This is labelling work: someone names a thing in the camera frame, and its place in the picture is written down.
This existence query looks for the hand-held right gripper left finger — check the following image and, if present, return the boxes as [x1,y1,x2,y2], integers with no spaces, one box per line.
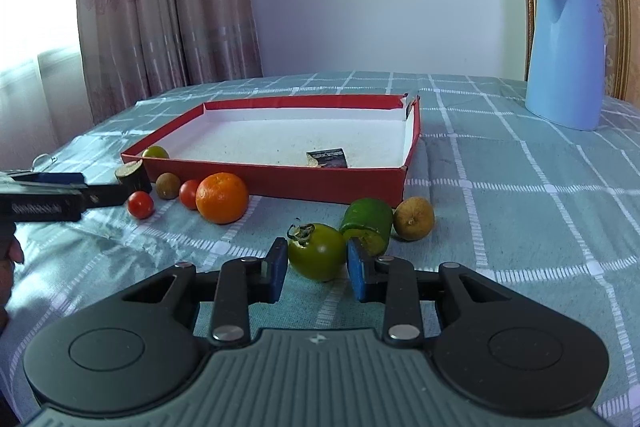
[122,237,289,349]

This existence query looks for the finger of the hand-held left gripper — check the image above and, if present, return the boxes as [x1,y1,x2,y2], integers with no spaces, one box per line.
[80,183,128,209]

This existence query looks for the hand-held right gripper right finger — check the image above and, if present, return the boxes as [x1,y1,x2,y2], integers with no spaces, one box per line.
[347,238,513,350]

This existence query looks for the dark purple eggplant piece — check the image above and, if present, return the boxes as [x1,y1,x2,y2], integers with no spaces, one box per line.
[305,148,349,168]
[114,160,152,205]

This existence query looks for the red cherry tomato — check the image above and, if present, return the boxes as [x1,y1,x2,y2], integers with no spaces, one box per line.
[126,190,155,220]
[178,179,202,210]

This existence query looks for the large green tomato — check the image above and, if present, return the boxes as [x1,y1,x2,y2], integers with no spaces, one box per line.
[286,222,349,283]

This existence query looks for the green cucumber piece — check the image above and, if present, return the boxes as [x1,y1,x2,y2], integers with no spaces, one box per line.
[339,198,394,256]

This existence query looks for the brown round fruit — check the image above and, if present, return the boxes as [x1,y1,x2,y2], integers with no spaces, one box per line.
[393,197,435,241]
[155,172,182,200]

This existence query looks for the red cardboard box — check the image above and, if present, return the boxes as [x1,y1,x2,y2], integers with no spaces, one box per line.
[120,93,422,209]

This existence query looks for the orange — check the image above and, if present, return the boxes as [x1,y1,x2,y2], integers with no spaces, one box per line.
[195,172,250,225]

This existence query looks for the person's left hand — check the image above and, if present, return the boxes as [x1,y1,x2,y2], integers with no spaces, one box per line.
[0,223,25,328]

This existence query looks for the white sheer curtain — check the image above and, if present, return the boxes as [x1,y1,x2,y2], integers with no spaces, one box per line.
[0,49,96,158]

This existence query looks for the brown patterned curtain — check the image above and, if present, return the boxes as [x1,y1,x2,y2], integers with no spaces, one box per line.
[75,0,264,125]

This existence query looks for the blue electric kettle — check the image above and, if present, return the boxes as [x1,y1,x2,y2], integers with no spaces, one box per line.
[524,0,608,132]

